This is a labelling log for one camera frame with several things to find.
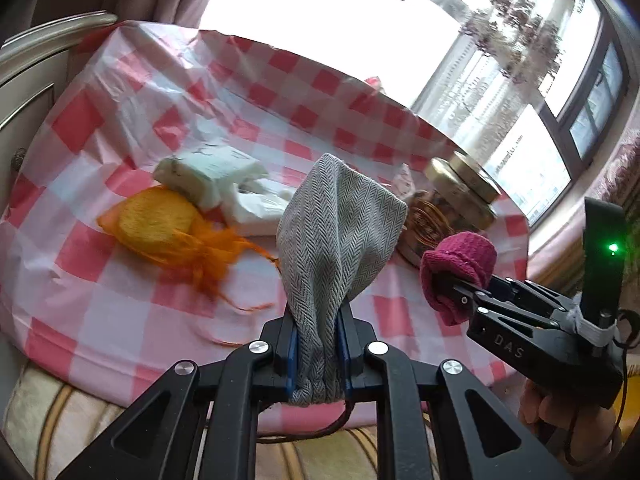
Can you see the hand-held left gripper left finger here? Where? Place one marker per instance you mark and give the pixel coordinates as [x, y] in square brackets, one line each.
[291, 360]

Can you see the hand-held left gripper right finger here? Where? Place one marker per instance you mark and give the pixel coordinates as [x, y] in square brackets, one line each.
[346, 360]

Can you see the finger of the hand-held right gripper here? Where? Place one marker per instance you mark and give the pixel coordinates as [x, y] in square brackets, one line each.
[530, 292]
[475, 302]

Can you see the magenta knit sock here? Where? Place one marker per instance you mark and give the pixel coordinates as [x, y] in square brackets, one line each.
[460, 255]

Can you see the person's right hand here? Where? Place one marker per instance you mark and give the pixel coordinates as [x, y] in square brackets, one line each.
[550, 410]

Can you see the clear jar with gold lid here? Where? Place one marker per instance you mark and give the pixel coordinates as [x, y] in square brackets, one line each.
[450, 200]

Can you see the pink floral curtain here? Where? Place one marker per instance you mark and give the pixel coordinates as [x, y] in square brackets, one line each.
[615, 175]

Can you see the pink white checkered tablecloth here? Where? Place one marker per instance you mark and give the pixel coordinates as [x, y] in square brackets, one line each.
[125, 285]

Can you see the sheer floral curtain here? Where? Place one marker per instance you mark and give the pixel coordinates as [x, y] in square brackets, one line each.
[500, 60]

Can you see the striped terry towel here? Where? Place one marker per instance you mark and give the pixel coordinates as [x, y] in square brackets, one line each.
[60, 410]

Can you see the cream dresser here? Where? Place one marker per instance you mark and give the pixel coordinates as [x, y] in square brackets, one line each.
[30, 90]

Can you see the dark window frame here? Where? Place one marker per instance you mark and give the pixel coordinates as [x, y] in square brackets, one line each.
[565, 115]

